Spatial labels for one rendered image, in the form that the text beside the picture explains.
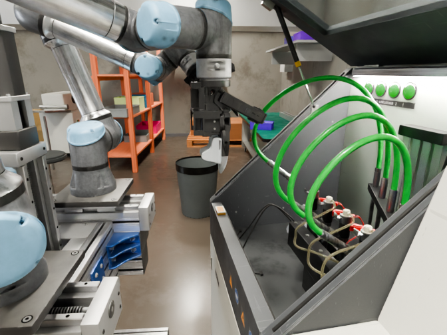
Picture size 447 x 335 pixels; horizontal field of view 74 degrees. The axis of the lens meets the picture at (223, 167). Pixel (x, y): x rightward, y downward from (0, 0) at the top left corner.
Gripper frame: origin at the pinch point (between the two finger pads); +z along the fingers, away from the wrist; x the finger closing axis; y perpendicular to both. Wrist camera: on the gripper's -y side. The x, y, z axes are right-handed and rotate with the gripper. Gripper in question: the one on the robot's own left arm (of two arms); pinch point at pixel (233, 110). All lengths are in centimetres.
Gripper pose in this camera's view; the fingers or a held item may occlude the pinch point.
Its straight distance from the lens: 98.6
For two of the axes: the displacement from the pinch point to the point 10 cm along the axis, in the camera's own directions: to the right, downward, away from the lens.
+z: 5.6, 8.0, -2.0
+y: -7.2, 5.9, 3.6
